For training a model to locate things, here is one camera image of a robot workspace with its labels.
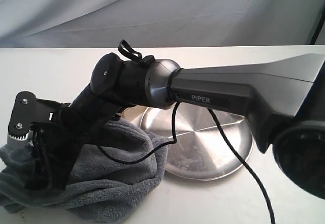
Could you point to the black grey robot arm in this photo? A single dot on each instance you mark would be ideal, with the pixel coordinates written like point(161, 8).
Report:
point(283, 102)

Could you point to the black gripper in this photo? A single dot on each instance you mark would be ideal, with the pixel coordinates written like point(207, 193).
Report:
point(58, 143)

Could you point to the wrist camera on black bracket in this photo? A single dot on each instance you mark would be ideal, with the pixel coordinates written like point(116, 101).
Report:
point(28, 110)

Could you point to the grey backdrop cloth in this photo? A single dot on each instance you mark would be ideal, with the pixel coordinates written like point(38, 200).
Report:
point(156, 23)

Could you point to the grey fleece towel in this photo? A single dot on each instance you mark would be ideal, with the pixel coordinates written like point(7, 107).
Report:
point(99, 189)

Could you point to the round stainless steel plate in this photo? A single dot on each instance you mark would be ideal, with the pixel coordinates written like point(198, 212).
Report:
point(201, 152)

